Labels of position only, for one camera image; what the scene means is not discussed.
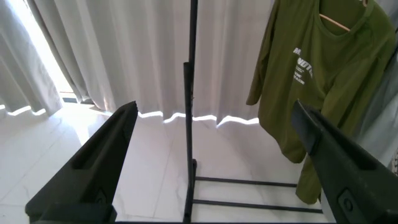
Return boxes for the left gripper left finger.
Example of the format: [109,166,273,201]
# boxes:
[25,100,139,223]

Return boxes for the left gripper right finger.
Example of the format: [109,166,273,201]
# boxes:
[291,99,398,223]

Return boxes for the green long-sleeved shirt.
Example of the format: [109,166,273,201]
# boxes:
[246,0,397,205]

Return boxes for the pink clothes hanger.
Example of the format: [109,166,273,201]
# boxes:
[318,0,369,33]

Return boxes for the black clothes rack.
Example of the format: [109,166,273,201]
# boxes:
[182,0,324,223]

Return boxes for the white curtain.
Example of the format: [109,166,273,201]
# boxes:
[26,0,276,125]
[0,0,63,116]

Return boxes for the window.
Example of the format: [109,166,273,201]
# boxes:
[7,0,94,105]

